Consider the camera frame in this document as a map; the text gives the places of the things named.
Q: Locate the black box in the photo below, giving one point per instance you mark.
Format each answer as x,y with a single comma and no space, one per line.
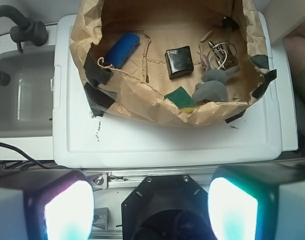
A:
179,62

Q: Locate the white sink basin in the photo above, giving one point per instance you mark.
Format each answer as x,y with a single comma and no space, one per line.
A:
26,103

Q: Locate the grey plush mouse toy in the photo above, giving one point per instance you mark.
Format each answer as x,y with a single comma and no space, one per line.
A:
213,87

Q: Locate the key bunch on wire rings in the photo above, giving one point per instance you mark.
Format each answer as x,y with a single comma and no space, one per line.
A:
222,55

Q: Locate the blue sponge block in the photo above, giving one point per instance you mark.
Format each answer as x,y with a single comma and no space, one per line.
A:
126,45

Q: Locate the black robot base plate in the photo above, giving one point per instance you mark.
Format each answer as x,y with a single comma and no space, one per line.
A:
167,207

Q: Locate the brown paper bag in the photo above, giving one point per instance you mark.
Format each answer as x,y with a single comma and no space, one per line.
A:
136,91

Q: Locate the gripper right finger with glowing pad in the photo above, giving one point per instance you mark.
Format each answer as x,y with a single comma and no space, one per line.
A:
258,201

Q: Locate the green yellow scrub sponge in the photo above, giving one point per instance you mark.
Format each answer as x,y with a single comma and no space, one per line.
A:
182,100

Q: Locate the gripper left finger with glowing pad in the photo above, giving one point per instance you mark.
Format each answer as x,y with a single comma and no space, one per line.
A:
45,204

